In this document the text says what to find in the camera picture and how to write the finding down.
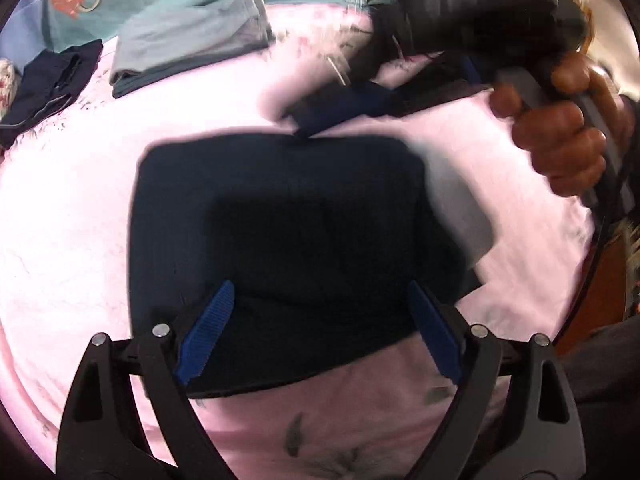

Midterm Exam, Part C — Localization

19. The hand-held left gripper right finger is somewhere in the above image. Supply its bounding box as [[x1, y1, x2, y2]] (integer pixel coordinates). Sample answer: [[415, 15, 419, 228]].
[[405, 280, 586, 480]]

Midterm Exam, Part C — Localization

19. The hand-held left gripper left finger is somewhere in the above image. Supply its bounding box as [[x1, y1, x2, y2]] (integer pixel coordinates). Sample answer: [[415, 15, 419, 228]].
[[56, 280, 236, 480]]

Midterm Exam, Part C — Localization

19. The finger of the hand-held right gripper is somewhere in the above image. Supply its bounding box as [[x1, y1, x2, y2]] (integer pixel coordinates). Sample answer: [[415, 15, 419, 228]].
[[284, 35, 412, 139], [402, 52, 497, 113]]

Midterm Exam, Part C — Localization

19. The dark navy pants grey lining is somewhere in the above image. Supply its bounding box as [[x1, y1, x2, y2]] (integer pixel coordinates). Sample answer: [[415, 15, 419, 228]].
[[127, 132, 497, 402]]

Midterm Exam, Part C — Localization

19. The person's right hand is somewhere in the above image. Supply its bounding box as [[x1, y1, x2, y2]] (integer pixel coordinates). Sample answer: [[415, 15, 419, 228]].
[[488, 52, 637, 199]]

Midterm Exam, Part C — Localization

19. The grey folded garment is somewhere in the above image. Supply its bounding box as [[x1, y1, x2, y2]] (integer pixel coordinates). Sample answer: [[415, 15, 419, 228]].
[[108, 0, 275, 100]]

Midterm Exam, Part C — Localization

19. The person's dark grey trouser leg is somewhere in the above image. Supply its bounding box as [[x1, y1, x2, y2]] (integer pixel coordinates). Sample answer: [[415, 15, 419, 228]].
[[555, 322, 640, 480]]

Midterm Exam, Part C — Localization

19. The pink bed sheet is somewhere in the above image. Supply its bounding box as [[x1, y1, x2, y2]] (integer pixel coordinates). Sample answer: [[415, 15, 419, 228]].
[[0, 2, 601, 480]]

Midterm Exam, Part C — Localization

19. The brown wooden furniture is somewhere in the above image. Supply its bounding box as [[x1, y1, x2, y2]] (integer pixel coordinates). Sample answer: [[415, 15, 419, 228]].
[[556, 232, 637, 357]]

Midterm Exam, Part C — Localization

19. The dark navy folded garment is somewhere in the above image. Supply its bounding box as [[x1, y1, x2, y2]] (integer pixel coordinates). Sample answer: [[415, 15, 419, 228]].
[[0, 40, 104, 150]]

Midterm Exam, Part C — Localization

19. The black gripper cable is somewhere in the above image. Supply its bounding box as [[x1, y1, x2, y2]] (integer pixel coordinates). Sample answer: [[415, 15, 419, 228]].
[[562, 180, 632, 333]]

